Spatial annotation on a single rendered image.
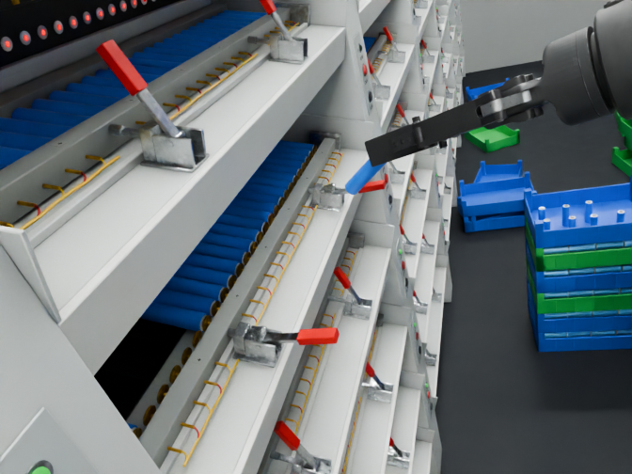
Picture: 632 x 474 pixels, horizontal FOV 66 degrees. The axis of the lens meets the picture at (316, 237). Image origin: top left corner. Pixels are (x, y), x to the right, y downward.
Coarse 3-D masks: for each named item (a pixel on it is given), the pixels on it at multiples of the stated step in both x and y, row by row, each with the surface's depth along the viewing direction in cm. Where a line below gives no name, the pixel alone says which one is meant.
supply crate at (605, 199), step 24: (528, 192) 143; (552, 192) 144; (576, 192) 142; (600, 192) 141; (624, 192) 139; (528, 216) 142; (552, 216) 142; (576, 216) 140; (600, 216) 137; (624, 216) 134; (552, 240) 130; (576, 240) 129; (600, 240) 128; (624, 240) 127
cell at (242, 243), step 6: (210, 234) 56; (216, 234) 56; (204, 240) 56; (210, 240) 56; (216, 240) 56; (222, 240) 56; (228, 240) 55; (234, 240) 55; (240, 240) 55; (246, 240) 55; (252, 240) 56; (228, 246) 55; (234, 246) 55; (240, 246) 55; (246, 246) 55
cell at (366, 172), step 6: (366, 162) 57; (360, 168) 57; (366, 168) 57; (372, 168) 56; (378, 168) 56; (360, 174) 57; (366, 174) 57; (372, 174) 57; (354, 180) 58; (360, 180) 58; (366, 180) 58; (348, 186) 59; (354, 186) 59; (360, 186) 58; (348, 192) 59; (354, 192) 59
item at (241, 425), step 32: (320, 128) 79; (352, 128) 78; (352, 160) 76; (320, 224) 62; (320, 256) 56; (288, 288) 52; (320, 288) 54; (288, 320) 48; (288, 352) 45; (160, 384) 42; (224, 384) 42; (256, 384) 42; (288, 384) 46; (224, 416) 39; (256, 416) 39; (224, 448) 37; (256, 448) 38
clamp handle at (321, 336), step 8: (264, 328) 43; (320, 328) 42; (328, 328) 41; (336, 328) 41; (264, 336) 43; (272, 336) 43; (280, 336) 43; (288, 336) 42; (296, 336) 42; (304, 336) 41; (312, 336) 41; (320, 336) 41; (328, 336) 40; (336, 336) 41; (304, 344) 42
